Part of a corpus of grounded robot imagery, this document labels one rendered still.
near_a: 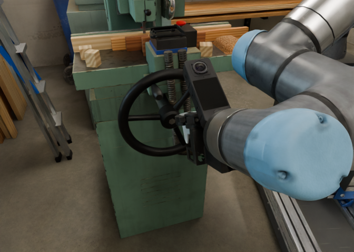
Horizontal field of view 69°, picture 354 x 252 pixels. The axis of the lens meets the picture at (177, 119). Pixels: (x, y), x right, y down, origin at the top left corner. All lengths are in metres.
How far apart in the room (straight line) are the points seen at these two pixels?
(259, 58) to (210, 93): 0.08
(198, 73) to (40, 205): 1.43
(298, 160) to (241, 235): 1.25
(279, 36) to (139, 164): 0.81
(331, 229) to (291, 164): 1.15
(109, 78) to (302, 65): 0.62
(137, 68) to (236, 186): 1.05
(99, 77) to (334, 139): 0.70
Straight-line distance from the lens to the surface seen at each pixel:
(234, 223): 1.49
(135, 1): 0.90
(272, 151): 0.21
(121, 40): 0.96
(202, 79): 0.40
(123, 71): 0.83
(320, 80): 0.31
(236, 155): 0.26
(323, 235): 1.33
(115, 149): 0.99
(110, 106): 0.88
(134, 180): 1.12
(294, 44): 0.37
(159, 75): 0.65
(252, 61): 0.37
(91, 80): 0.84
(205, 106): 0.37
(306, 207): 1.39
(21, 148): 2.16
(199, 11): 2.97
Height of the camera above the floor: 1.22
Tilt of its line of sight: 35 degrees down
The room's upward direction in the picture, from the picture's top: straight up
